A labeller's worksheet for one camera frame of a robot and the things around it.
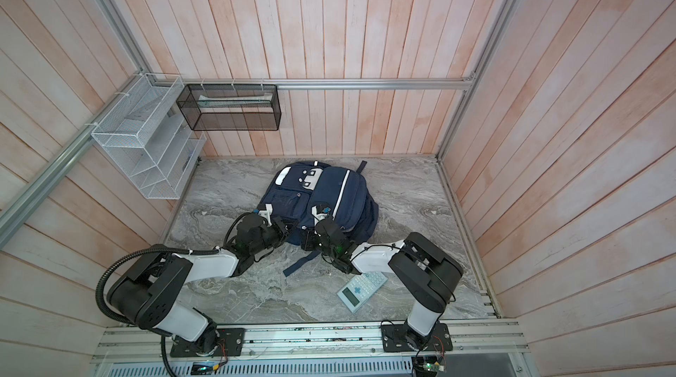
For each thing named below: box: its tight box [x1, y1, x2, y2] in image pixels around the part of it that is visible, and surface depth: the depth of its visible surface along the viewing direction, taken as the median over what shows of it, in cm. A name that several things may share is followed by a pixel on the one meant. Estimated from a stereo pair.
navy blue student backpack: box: [260, 160, 380, 277], surface depth 94 cm
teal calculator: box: [336, 271, 389, 314], surface depth 83 cm
